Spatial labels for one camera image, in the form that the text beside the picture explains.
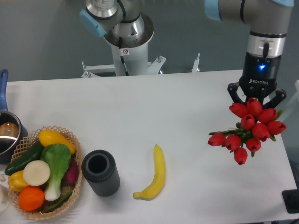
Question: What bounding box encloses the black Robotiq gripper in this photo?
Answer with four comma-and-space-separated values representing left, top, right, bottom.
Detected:
227, 52, 286, 109

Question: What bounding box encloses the red tulip bouquet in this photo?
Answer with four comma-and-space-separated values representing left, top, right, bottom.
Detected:
207, 98, 286, 165

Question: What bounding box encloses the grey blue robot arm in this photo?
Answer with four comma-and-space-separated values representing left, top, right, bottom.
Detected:
79, 0, 294, 109

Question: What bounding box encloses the dark grey ribbed vase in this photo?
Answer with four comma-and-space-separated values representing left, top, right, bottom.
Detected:
81, 150, 121, 197

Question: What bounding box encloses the black device at table edge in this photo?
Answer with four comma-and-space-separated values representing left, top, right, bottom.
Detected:
282, 189, 299, 214

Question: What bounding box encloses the yellow banana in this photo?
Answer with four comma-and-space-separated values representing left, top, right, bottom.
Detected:
133, 144, 166, 201

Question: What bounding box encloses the purple sweet potato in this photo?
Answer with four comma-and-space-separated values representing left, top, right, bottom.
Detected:
64, 158, 79, 184

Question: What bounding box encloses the green bok choy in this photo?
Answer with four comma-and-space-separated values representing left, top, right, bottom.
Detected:
41, 144, 71, 202

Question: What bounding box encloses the yellow squash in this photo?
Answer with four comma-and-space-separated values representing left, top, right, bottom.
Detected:
38, 129, 76, 154

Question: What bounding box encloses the woven wicker basket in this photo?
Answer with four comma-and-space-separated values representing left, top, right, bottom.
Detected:
8, 126, 83, 220

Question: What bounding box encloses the green bean pod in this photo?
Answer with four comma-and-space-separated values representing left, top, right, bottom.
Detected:
41, 191, 72, 213

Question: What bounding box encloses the green cucumber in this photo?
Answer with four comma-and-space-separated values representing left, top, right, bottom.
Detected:
4, 141, 44, 176

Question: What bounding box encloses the orange fruit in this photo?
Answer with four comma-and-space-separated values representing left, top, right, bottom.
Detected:
18, 186, 44, 211

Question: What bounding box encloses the yellow bell pepper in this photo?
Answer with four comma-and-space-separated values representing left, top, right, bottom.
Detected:
8, 170, 29, 192

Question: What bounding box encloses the small white garlic piece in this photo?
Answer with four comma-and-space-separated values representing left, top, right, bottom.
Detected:
0, 175, 6, 182

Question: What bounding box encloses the white plate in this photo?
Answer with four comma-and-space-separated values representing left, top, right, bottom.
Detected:
0, 185, 10, 212

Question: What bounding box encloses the white frame at right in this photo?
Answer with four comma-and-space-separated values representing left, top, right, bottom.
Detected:
278, 80, 299, 122

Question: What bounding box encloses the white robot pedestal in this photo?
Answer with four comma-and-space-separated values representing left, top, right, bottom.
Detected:
80, 10, 166, 77

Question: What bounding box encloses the black cable on pedestal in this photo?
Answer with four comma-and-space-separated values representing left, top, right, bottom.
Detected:
118, 36, 129, 76

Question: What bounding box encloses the blue handled saucepan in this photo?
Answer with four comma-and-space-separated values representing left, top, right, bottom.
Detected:
0, 69, 28, 164

